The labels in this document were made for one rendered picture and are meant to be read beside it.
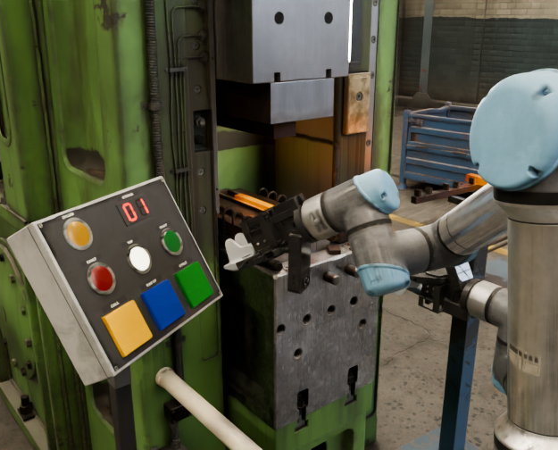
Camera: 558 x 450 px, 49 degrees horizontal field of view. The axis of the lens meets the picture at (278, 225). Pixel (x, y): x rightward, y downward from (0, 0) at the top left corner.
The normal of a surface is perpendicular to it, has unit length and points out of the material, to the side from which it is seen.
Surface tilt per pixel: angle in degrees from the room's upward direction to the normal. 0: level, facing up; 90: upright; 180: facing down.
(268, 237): 90
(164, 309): 60
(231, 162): 90
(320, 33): 90
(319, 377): 90
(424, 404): 0
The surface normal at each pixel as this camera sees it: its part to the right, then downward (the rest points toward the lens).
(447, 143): -0.70, 0.22
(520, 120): -0.90, 0.01
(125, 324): 0.77, -0.35
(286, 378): 0.62, 0.25
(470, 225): -0.74, 0.45
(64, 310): -0.45, 0.29
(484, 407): 0.00, -0.95
